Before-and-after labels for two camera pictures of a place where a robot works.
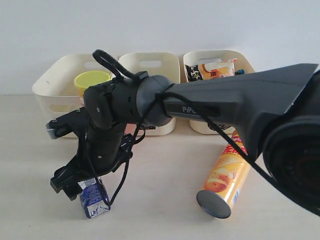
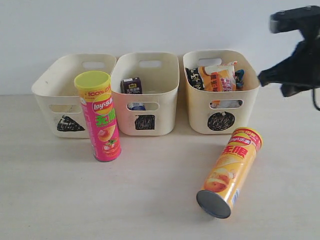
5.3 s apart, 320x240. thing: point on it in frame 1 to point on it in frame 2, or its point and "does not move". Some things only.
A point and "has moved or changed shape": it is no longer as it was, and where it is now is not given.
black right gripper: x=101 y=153 to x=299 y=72
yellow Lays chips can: x=226 y=180 does not move
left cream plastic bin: x=55 y=91 does not move
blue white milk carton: x=93 y=198 has moved or changed shape
